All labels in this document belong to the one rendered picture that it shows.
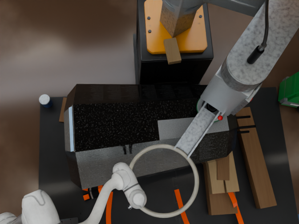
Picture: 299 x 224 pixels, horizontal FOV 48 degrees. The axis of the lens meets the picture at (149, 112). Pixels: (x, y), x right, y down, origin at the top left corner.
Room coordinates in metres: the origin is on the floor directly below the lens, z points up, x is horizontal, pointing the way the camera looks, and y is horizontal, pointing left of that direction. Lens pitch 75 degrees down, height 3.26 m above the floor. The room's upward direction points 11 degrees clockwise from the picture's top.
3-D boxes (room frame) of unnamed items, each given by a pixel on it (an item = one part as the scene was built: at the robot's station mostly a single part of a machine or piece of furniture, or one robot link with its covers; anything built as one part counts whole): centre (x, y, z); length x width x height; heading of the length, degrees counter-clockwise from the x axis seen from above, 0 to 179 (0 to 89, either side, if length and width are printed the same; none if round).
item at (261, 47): (0.78, -0.44, 1.82); 0.04 x 0.04 x 0.17
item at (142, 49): (1.46, -0.07, 0.37); 0.66 x 0.66 x 0.74; 15
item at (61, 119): (0.75, 0.80, 0.02); 0.25 x 0.10 x 0.01; 5
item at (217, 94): (0.85, -0.48, 1.36); 0.36 x 0.22 x 0.45; 156
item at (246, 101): (0.67, -0.52, 1.41); 0.08 x 0.03 x 0.28; 156
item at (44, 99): (0.78, 1.00, 0.08); 0.10 x 0.10 x 0.13
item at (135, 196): (0.04, -0.02, 1.23); 0.13 x 0.11 x 0.16; 40
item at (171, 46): (1.20, -0.08, 0.81); 0.20 x 0.10 x 0.05; 23
